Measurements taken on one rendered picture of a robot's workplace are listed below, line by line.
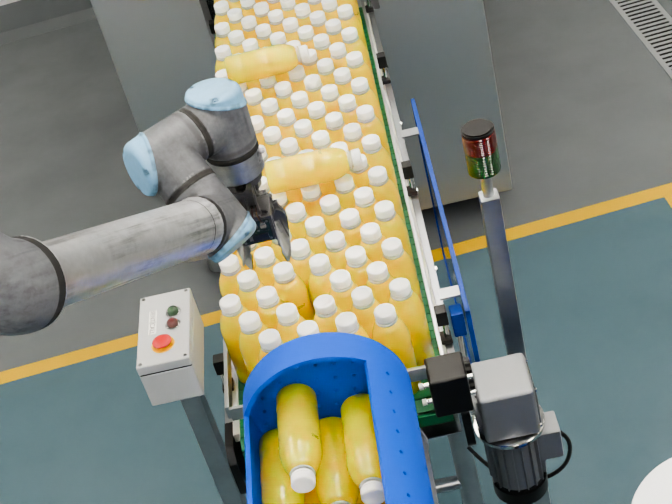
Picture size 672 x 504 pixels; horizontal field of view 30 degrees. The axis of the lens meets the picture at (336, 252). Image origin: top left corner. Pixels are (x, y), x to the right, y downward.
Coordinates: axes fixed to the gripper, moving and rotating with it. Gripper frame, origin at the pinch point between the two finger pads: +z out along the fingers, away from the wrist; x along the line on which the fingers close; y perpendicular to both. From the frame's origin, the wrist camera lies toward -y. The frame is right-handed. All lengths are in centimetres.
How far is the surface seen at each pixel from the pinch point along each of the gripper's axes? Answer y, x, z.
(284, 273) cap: -10.8, 0.4, 13.0
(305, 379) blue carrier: 24.3, 3.2, 8.2
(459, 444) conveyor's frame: -18, 26, 78
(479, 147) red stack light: -17.2, 41.5, -0.9
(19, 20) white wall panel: -377, -134, 116
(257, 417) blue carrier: 24.3, -6.6, 14.4
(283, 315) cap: 1.3, -0.4, 13.0
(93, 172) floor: -239, -90, 123
